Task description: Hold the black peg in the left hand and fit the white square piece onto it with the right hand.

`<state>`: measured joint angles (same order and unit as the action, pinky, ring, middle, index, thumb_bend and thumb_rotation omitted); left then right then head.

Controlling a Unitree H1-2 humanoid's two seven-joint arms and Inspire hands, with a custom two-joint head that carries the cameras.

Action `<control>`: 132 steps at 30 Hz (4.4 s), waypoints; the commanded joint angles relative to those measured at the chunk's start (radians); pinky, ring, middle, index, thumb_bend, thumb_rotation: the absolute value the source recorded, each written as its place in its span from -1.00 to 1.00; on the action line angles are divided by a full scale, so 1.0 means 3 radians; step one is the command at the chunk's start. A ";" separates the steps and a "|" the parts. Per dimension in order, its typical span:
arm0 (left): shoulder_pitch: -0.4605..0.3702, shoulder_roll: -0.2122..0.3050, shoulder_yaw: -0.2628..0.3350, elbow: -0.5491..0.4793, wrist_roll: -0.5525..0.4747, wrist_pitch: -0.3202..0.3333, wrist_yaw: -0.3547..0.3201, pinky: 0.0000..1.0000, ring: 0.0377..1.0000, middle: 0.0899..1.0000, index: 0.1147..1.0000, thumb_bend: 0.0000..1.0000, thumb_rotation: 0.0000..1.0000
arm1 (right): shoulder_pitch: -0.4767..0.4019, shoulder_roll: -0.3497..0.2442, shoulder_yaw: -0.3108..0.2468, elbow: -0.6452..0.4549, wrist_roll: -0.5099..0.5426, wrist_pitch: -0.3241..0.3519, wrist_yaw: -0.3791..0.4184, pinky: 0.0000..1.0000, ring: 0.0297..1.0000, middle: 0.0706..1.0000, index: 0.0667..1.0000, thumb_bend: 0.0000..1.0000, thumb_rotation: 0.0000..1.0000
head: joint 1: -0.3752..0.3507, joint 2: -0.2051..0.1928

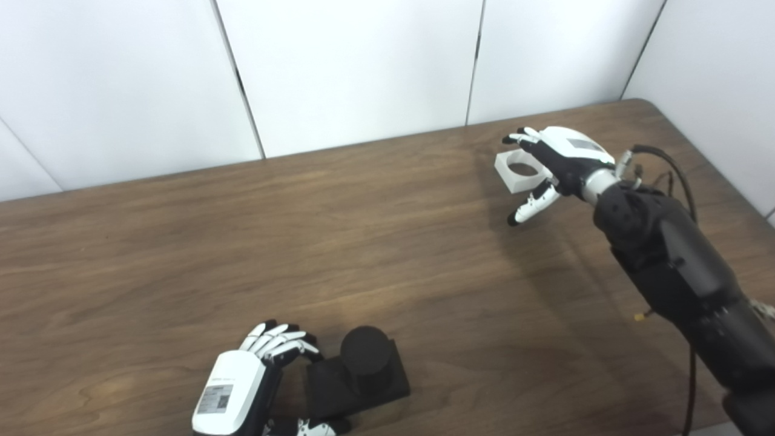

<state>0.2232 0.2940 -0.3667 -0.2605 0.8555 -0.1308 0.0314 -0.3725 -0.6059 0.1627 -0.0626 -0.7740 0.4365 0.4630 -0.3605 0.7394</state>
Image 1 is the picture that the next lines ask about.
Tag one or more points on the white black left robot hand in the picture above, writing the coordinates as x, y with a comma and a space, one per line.
233, 387

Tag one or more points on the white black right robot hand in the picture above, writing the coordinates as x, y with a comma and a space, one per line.
569, 154

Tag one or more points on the white square piece with hole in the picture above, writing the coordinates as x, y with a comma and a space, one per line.
514, 181

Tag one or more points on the black peg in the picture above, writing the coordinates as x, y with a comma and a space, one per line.
363, 357

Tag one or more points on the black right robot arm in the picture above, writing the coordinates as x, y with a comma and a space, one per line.
684, 266

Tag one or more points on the small silver metal fitting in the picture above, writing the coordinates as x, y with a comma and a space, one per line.
766, 310

